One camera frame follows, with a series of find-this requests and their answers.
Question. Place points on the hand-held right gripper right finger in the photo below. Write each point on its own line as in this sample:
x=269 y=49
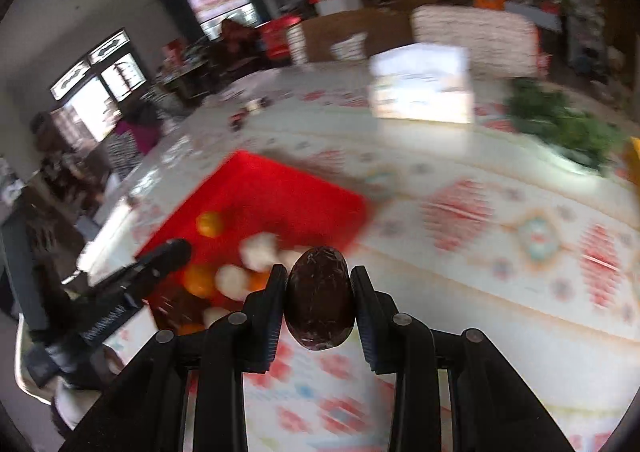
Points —
x=364 y=327

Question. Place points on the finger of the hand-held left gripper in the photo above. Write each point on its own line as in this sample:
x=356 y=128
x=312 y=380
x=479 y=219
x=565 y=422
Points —
x=165 y=257

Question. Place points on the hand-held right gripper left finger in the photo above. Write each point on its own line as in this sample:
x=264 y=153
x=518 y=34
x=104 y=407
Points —
x=277 y=317

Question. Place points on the large dark red date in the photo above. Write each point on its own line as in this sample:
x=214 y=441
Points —
x=317 y=299

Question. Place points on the red plastic tray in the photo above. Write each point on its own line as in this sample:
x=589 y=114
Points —
x=280 y=192

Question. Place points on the small dark jar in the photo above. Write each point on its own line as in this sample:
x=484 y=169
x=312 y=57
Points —
x=236 y=121

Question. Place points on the patterned table mat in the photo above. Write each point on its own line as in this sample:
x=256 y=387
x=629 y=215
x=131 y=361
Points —
x=500 y=242

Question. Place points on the window with patterned panes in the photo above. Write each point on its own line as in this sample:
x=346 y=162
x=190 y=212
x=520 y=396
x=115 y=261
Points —
x=97 y=82

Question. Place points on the red gift box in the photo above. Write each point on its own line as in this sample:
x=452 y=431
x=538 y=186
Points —
x=275 y=40

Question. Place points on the white tissue box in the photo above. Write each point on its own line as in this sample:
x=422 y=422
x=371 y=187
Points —
x=422 y=82

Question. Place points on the glass entrance door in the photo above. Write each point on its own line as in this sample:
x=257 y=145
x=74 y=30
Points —
x=220 y=0

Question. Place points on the pale green plate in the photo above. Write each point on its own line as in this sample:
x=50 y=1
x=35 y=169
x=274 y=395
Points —
x=570 y=161

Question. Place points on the spinach leaves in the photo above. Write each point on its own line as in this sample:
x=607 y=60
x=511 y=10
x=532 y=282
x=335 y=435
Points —
x=565 y=120

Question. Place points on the brown cardboard box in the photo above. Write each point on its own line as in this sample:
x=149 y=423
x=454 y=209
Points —
x=380 y=32

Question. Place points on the yellow plastic tray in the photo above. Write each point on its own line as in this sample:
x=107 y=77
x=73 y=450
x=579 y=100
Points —
x=632 y=152

